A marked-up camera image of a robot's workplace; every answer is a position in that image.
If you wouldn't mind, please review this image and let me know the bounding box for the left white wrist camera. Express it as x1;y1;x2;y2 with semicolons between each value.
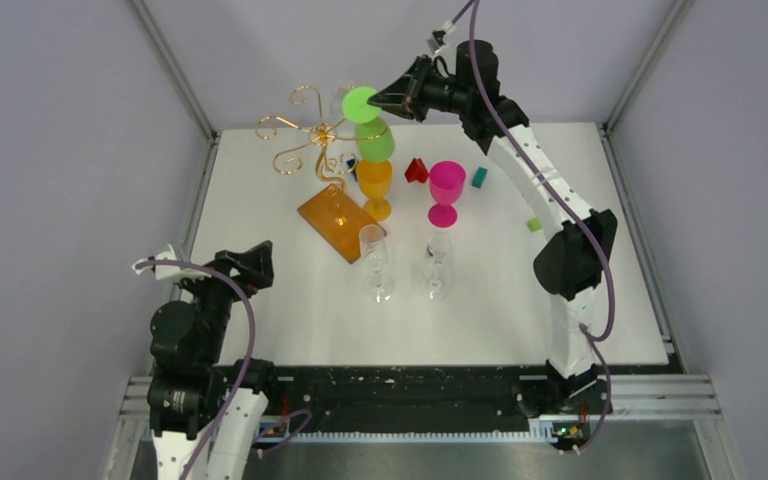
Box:
131;243;189;283

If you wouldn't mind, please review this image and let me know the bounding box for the clear short wine glass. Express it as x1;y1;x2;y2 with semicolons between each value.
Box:
329;81;358;124

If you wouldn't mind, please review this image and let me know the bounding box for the red block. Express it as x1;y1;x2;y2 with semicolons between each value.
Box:
404;157;429;184

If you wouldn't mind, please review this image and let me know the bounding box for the pink plastic goblet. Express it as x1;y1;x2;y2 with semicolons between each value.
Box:
427;160;466;228

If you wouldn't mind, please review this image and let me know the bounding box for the green plastic goblet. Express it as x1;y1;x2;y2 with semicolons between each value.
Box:
343;86;395;162

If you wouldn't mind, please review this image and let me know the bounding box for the gold wire wine glass rack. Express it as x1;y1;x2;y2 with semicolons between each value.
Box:
255;85;376;264

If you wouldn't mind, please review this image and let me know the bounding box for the lime green block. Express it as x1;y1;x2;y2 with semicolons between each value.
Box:
526;218;542;233

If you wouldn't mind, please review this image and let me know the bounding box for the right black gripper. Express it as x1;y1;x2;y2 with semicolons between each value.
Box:
366;56;469;125

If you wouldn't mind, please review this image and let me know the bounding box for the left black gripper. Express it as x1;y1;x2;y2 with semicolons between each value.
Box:
179;239;274;363

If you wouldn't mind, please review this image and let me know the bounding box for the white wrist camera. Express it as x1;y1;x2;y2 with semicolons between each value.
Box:
131;243;189;283
427;24;451;58

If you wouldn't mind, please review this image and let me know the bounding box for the clear stemmed wine glass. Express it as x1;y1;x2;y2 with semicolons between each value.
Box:
422;232;454;300

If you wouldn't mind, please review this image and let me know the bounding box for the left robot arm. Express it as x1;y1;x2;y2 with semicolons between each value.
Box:
132;240;281;479

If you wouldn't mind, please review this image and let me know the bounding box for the orange plastic goblet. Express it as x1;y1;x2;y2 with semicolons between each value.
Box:
355;160;393;222

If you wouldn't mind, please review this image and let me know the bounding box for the clear tall flute glass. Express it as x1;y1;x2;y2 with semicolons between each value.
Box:
359;224;395;303

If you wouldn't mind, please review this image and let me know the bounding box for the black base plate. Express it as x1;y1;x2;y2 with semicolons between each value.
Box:
224;364;614;436

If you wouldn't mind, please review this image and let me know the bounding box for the teal block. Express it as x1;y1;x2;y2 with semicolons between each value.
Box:
471;167;488;189

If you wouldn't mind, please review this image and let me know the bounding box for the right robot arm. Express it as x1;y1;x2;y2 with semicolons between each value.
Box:
367;40;618;416

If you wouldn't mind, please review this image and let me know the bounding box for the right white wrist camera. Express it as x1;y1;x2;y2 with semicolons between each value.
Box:
427;24;451;58

